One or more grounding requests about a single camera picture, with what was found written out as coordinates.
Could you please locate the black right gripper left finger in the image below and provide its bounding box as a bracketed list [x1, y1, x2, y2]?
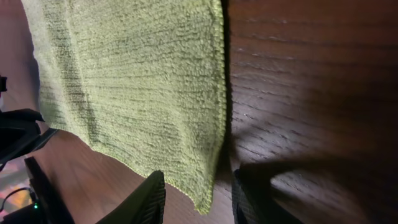
[97, 170, 166, 224]

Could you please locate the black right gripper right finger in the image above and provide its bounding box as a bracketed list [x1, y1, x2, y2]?
[231, 169, 302, 224]

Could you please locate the light green microfiber cloth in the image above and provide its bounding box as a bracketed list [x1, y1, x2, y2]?
[22, 0, 226, 215]

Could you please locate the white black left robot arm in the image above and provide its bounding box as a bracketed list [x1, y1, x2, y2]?
[1, 108, 58, 170]

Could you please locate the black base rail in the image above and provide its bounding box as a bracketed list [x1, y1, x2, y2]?
[1, 157, 74, 224]

